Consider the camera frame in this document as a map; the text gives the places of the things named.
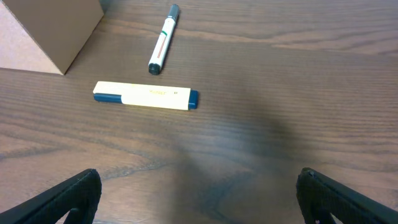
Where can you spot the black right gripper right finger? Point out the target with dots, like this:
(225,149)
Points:
(321,199)

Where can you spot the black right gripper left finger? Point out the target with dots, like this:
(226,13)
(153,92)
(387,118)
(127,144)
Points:
(77,198)

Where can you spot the white black-capped marker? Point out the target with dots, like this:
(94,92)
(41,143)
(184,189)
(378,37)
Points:
(158,56)

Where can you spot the brown cardboard box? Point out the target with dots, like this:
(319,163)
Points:
(46,35)

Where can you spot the yellow highlighter blue cap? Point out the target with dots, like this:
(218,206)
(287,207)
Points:
(169,97)

